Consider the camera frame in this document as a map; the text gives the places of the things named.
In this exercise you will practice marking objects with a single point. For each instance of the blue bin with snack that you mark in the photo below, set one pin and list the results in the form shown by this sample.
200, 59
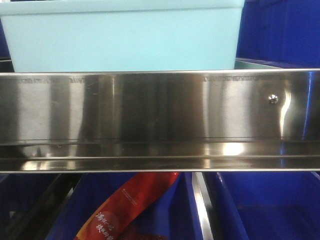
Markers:
174, 215

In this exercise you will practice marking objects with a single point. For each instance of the blue bin upper left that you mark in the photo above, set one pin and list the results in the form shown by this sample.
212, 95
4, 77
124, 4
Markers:
4, 51

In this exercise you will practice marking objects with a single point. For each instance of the blue bin upper right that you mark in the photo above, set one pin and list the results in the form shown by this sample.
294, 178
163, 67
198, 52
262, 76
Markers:
285, 31

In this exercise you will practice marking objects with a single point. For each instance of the steel shelf divider strip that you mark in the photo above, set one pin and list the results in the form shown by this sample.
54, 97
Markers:
203, 204

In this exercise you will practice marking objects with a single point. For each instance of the stainless steel shelf rail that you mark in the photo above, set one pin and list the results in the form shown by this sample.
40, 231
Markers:
163, 121

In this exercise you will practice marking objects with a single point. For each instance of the red snack bag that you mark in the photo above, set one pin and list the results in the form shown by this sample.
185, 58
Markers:
116, 213

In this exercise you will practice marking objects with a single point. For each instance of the blue bin lower right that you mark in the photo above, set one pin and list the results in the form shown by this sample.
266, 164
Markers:
266, 205

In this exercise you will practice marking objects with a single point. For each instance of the light blue plastic bin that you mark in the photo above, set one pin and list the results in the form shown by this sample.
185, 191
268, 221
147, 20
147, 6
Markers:
121, 35

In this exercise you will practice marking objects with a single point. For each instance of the blue bin lower left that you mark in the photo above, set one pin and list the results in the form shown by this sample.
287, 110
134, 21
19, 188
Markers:
18, 192

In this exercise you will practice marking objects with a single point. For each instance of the chrome rail screw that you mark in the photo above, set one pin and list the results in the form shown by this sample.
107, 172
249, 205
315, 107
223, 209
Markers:
273, 99

